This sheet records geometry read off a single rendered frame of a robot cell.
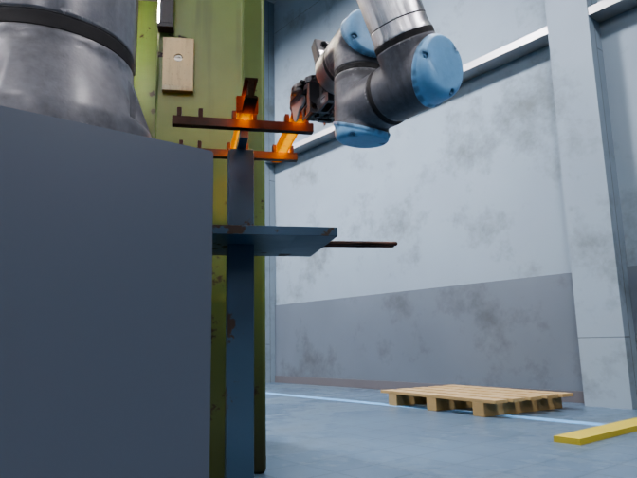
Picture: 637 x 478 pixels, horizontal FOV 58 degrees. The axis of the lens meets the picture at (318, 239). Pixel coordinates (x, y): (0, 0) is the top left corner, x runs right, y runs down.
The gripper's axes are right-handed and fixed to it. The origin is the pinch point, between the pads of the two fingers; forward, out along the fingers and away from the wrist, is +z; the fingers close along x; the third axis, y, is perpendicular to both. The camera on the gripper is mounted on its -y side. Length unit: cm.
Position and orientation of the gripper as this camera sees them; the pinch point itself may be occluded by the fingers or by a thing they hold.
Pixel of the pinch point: (304, 106)
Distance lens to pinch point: 130.8
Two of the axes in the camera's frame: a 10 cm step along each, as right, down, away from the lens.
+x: 9.5, 0.3, 3.2
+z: -3.2, 1.8, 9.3
